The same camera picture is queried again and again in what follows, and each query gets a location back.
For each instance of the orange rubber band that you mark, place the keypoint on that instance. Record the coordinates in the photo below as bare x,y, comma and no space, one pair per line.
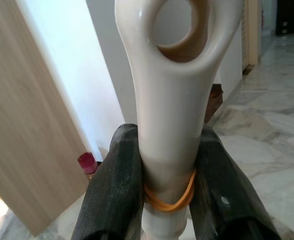
167,206

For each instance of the light wooden louvre door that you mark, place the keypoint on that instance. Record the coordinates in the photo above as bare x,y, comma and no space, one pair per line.
249,35

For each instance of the light wooden cabinet panel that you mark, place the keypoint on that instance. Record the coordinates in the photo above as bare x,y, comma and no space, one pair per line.
24,112

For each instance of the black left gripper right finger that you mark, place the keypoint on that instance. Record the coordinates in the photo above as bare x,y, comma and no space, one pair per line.
219,195

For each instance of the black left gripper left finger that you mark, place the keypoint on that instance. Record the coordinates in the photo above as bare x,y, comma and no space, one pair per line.
112,190

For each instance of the dark red slipper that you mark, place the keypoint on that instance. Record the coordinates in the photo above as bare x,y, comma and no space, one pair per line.
87,163

